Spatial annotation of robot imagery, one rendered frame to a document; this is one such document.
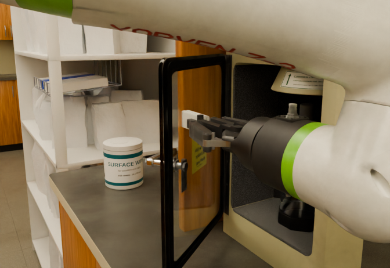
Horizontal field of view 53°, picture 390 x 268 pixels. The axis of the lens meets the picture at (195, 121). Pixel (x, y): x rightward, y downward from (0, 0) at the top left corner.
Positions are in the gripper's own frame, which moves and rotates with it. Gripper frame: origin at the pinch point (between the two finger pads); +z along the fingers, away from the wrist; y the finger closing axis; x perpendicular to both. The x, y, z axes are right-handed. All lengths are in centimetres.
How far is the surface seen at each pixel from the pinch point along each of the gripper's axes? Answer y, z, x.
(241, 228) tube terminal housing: -19.4, 11.0, 30.0
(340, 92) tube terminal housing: -20.3, -13.3, -5.2
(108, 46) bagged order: -24, 115, -11
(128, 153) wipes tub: -10, 58, 22
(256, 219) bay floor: -20.9, 7.4, 26.4
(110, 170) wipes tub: -4, 61, 27
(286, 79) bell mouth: -21.6, 0.6, -6.1
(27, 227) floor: 3, 250, 128
